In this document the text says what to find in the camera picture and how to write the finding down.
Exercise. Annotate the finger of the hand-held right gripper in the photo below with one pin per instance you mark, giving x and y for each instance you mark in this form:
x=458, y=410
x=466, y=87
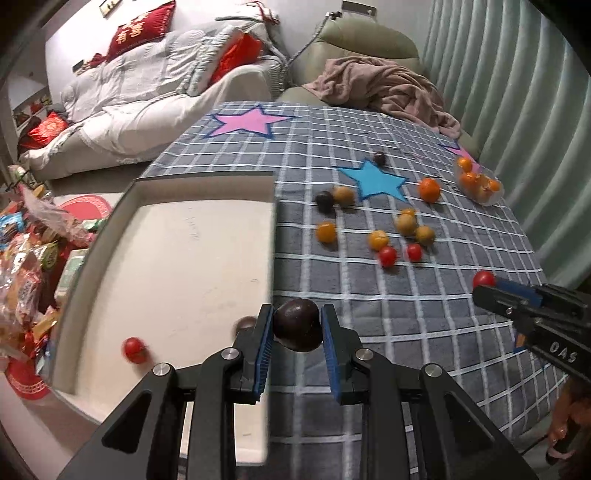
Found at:
x=519, y=290
x=494, y=300

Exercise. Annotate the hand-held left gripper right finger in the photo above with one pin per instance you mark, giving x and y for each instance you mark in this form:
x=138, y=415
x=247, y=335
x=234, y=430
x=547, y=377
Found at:
x=331, y=355

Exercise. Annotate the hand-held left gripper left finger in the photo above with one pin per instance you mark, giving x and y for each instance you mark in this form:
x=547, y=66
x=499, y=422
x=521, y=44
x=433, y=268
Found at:
x=262, y=355

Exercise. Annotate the red cherry tomato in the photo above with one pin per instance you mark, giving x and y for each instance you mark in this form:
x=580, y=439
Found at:
x=414, y=252
x=483, y=278
x=135, y=349
x=387, y=256

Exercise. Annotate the dark purple passion fruit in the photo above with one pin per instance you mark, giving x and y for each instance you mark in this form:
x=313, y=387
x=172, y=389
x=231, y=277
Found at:
x=324, y=201
x=298, y=323
x=242, y=324
x=379, y=158

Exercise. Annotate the white rectangular tray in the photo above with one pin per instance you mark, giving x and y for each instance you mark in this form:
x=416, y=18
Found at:
x=184, y=277

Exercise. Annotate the person's right hand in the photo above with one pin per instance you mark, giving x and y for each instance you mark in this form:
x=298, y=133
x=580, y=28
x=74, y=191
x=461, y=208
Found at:
x=561, y=427

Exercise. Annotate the clear plastic bag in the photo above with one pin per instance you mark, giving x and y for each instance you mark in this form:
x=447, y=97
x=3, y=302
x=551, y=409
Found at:
x=482, y=196

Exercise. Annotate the orange tangerine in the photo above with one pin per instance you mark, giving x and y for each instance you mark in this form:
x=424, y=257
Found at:
x=464, y=164
x=494, y=185
x=470, y=181
x=429, y=189

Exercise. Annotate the pale green curtain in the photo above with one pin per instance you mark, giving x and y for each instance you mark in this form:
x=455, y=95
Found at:
x=508, y=92

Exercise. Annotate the grey checkered star tablecloth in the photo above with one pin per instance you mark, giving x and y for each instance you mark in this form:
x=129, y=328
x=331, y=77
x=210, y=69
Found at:
x=323, y=143

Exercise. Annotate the red round mat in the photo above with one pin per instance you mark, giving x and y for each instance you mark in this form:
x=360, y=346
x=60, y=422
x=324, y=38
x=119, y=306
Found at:
x=87, y=207

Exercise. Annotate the pink blanket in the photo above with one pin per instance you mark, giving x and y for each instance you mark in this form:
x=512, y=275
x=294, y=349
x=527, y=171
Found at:
x=383, y=85

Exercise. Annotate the pile of snack packets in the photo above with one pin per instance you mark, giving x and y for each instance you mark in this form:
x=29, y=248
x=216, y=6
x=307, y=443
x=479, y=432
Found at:
x=27, y=277

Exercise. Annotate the white covered sofa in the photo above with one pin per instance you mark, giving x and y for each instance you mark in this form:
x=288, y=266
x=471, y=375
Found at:
x=138, y=134

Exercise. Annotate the green armchair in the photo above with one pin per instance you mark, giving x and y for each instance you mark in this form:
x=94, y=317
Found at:
x=369, y=39

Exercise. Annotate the plain red cushion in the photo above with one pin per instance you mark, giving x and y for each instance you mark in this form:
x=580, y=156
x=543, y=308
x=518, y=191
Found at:
x=235, y=57

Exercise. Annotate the white green bottle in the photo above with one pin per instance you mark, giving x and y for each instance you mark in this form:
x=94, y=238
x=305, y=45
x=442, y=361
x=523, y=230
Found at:
x=18, y=173

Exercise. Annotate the grey quilt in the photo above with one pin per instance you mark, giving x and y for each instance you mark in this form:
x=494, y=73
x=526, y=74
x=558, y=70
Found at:
x=152, y=69

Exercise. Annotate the red patterned cushion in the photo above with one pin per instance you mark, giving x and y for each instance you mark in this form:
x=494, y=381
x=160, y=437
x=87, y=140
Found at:
x=48, y=129

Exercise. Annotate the large red embroidered pillow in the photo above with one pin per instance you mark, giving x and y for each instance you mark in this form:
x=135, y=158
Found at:
x=141, y=27

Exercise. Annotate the white wall shelf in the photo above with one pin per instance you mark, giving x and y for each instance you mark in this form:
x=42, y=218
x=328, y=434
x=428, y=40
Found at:
x=30, y=108

